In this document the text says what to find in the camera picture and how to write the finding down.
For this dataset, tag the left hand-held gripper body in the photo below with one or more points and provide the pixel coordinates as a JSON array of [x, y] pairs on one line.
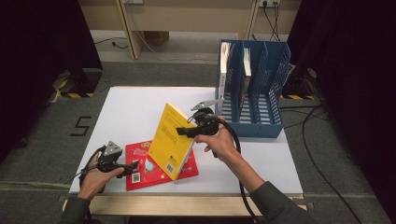
[[110, 157]]

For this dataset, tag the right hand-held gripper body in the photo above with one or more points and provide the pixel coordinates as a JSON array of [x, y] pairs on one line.
[[205, 123]]

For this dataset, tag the red book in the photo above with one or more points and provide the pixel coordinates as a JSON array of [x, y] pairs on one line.
[[149, 177]]

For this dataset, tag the yellow book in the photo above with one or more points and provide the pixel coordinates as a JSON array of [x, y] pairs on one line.
[[169, 140]]

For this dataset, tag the white picture book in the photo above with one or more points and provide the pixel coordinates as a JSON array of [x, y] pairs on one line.
[[223, 81]]

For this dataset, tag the blue plastic file rack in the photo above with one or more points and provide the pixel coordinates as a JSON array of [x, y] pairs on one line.
[[258, 124]]

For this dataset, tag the person's right hand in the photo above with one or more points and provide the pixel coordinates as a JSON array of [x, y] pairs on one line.
[[219, 143]]

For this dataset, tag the person's left hand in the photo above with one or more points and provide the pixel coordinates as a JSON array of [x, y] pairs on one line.
[[95, 182]]

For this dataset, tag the brown cardboard box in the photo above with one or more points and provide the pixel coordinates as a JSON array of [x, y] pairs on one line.
[[157, 38]]

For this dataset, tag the black curtain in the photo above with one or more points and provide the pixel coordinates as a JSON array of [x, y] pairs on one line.
[[40, 62], [358, 77]]

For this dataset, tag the beige wooden desk frame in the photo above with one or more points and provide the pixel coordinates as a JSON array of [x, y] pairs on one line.
[[193, 18]]

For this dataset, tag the white wall socket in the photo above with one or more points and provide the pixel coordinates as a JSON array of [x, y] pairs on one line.
[[269, 2]]

